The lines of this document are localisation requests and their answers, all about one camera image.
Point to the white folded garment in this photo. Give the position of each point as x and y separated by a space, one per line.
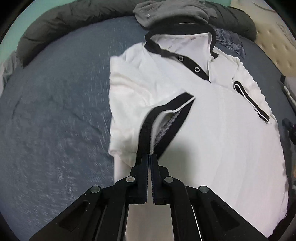
289 96

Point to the cream tufted headboard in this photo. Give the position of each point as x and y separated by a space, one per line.
270 34

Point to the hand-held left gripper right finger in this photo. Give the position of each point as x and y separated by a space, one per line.
154 183

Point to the white polo shirt black trim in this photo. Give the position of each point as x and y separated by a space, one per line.
219 139

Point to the light grey bed sheet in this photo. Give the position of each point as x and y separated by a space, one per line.
9 69

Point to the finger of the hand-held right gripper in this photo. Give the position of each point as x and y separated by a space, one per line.
290 126

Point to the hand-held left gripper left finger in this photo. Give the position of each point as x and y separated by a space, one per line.
144 183

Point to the grey knit sweater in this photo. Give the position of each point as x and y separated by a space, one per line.
171 11

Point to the dark grey rolled duvet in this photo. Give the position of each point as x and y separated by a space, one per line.
69 20

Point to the blue checked boxer shorts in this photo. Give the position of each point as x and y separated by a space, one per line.
231 41

